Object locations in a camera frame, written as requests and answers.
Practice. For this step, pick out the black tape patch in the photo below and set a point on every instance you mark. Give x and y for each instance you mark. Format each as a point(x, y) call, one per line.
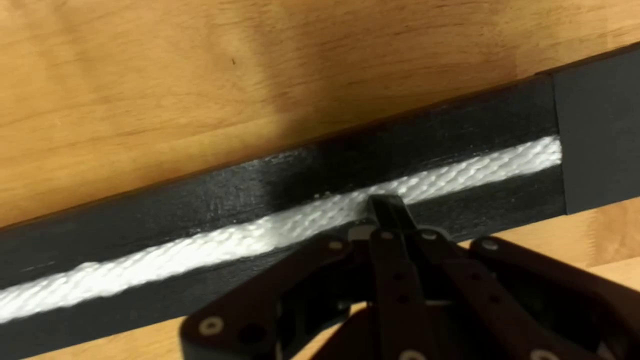
point(600, 126)

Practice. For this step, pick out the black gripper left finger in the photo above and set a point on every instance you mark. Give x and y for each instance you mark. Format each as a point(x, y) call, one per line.
point(300, 306)

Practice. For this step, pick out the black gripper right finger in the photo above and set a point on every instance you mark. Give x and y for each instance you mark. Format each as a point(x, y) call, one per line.
point(532, 301)

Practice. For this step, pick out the long black slotted rail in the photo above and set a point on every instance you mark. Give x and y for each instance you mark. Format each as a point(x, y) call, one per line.
point(267, 187)

